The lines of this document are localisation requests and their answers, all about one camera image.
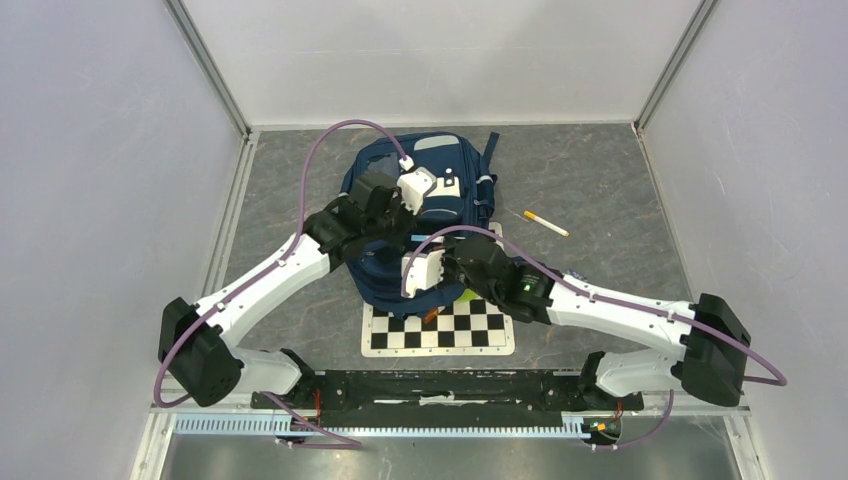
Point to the yellow tipped white marker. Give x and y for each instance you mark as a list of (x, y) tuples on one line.
[(546, 223)]

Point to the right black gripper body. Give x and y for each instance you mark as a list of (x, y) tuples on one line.
[(451, 271)]

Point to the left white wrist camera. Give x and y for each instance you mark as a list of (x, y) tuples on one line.
[(415, 183)]

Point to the brown orange toy block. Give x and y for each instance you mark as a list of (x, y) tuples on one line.
[(430, 316)]

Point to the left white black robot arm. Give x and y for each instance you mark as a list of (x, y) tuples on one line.
[(199, 351)]

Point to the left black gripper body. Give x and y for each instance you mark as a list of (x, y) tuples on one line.
[(395, 226)]

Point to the navy blue backpack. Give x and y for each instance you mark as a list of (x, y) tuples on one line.
[(465, 184)]

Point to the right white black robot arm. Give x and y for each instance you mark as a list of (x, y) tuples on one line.
[(693, 347)]

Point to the green toy block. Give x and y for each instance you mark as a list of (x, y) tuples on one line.
[(467, 295)]

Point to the black and white chessboard mat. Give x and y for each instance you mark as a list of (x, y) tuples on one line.
[(392, 324)]

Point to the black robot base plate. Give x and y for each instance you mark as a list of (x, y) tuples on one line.
[(451, 398)]

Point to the aluminium frame rail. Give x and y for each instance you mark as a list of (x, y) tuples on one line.
[(437, 430)]

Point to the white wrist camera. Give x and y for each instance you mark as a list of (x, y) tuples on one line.
[(415, 183), (421, 272)]

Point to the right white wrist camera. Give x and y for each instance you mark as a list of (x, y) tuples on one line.
[(421, 272)]

